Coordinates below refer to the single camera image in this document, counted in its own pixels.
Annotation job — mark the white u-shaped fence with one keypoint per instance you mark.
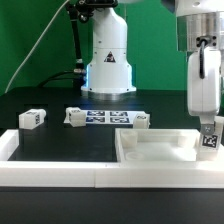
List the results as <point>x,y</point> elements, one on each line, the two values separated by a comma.
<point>196,174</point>

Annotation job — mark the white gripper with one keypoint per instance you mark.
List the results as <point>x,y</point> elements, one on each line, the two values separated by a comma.
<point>203,94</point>

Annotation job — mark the fiducial tag sheet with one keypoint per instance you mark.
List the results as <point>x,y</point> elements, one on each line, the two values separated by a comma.
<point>110,117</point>

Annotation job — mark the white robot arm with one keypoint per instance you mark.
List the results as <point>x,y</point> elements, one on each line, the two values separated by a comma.
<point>200,33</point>

